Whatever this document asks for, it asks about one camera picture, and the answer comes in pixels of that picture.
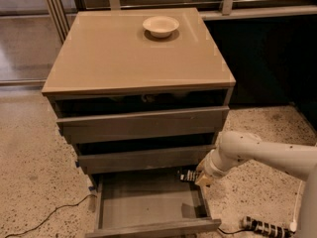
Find middle grey drawer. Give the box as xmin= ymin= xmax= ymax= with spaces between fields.
xmin=78 ymin=145 xmax=215 ymax=175

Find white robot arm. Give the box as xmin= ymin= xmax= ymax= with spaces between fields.
xmin=195 ymin=131 xmax=317 ymax=238

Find black power strip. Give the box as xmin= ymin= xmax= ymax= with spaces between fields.
xmin=241 ymin=216 xmax=292 ymax=238

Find white wall plug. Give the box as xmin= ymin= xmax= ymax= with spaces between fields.
xmin=289 ymin=221 xmax=297 ymax=232

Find white power cable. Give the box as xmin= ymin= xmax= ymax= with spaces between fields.
xmin=292 ymin=180 xmax=305 ymax=224

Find black rxbar chocolate bar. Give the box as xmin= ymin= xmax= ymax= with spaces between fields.
xmin=179 ymin=170 xmax=200 ymax=182

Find bottom grey open drawer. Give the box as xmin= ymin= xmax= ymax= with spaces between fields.
xmin=85 ymin=167 xmax=221 ymax=238

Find white ceramic bowl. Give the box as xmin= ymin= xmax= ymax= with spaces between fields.
xmin=143 ymin=16 xmax=179 ymax=39

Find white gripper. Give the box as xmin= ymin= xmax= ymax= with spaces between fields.
xmin=195 ymin=149 xmax=238 ymax=186

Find black floor cable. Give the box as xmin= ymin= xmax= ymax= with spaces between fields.
xmin=3 ymin=192 xmax=97 ymax=238

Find top grey drawer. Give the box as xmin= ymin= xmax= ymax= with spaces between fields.
xmin=57 ymin=106 xmax=229 ymax=144

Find grey drawer cabinet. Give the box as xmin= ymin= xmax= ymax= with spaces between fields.
xmin=42 ymin=7 xmax=237 ymax=238

